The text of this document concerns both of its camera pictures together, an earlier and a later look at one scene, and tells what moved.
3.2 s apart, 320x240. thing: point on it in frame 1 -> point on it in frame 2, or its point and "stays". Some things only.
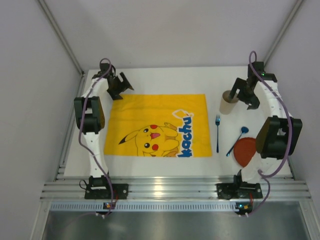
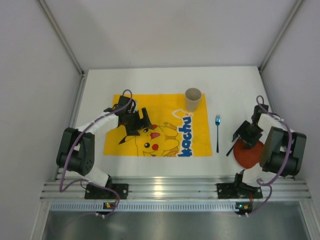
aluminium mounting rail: x=139 y=190 stays
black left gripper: x=117 y=84 -> x=138 y=122
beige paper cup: x=226 y=106 -> x=193 y=96
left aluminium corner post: x=61 y=36 stays
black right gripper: x=244 y=91 -> x=246 y=133
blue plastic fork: x=217 y=120 stays
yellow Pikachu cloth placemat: x=162 y=125 stays
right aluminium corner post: x=283 y=29 stays
